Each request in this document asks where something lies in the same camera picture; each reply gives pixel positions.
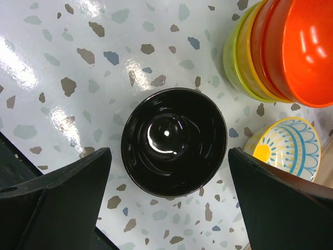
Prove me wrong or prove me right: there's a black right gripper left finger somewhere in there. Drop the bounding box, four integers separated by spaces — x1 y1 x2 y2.
0 147 112 250

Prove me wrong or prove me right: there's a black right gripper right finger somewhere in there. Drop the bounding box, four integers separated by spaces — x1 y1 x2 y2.
228 148 332 249

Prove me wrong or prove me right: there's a white yellow dotted bowl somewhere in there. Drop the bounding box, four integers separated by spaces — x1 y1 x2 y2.
244 117 321 182

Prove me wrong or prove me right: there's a black patterned bowl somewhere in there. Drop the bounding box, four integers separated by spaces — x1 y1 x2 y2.
121 87 228 198

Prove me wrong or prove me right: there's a yellow orange bowl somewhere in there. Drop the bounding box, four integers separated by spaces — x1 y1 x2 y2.
236 3 279 102

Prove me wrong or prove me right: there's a lime green bowl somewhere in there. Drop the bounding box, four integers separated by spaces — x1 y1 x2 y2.
223 3 274 103

